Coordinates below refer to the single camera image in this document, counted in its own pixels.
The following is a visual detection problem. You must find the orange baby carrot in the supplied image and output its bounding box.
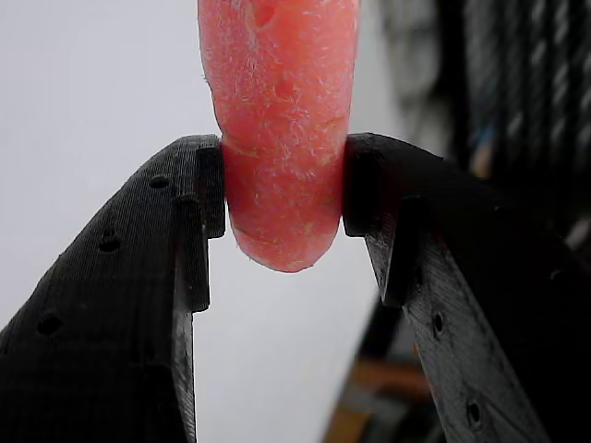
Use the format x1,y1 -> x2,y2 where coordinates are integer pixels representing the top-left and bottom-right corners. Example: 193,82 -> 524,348
197,0 -> 361,274

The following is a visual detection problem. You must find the large white paper sheet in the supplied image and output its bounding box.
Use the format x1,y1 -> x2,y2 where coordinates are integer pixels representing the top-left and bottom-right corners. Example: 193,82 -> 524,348
0,0 -> 407,443

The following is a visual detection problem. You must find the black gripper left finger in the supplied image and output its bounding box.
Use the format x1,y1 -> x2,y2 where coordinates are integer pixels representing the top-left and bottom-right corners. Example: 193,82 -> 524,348
0,133 -> 227,443

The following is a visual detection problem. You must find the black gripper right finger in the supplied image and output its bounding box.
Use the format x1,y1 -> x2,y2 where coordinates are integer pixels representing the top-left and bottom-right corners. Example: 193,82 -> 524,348
343,132 -> 591,443

